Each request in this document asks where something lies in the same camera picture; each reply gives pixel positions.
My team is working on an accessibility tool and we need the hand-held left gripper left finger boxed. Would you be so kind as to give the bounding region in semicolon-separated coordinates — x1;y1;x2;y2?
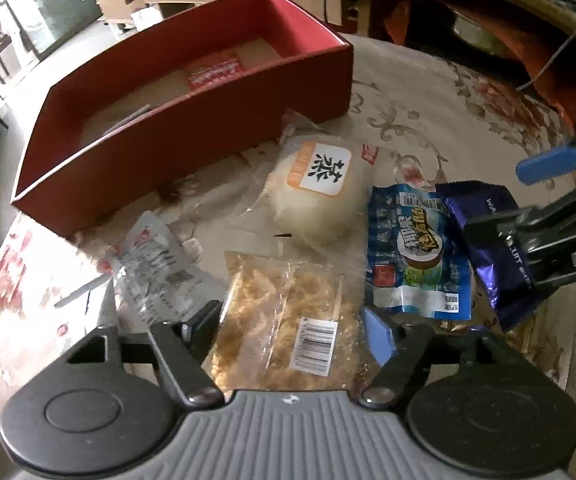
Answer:
65;300;226;408

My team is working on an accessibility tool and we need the white cable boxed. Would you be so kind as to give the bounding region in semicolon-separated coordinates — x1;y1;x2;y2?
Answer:
518;10;576;91

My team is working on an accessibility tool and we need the red snack packet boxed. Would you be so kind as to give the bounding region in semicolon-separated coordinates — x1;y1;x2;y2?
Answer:
185;57;244;91

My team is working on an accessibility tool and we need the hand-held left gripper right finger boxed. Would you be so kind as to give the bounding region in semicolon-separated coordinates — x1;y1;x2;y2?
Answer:
360;305;511;408

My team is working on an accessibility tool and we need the purple snack packet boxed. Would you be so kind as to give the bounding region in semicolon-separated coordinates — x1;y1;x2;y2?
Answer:
435;180;551;332

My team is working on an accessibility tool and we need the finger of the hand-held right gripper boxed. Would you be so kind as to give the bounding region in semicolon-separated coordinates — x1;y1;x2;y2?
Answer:
463;199;569;286
515;122;576;186

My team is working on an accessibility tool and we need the red cardboard box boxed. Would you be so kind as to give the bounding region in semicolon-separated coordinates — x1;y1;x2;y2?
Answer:
10;0;354;238

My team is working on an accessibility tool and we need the white bun packet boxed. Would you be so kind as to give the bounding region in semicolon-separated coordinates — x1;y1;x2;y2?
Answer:
240;110;384;246

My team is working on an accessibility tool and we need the clear pork floss packet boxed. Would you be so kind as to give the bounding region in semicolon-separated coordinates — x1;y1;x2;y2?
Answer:
208;250;369;393

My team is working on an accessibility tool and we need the blue snack packet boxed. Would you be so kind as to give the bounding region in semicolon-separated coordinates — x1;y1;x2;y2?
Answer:
365;184;474;321

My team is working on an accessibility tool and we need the grey snack packet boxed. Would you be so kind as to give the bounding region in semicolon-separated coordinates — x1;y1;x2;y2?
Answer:
105;211;229;331

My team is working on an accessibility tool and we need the glass sliding door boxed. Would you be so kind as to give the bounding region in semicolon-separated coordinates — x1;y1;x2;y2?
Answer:
0;0;101;58

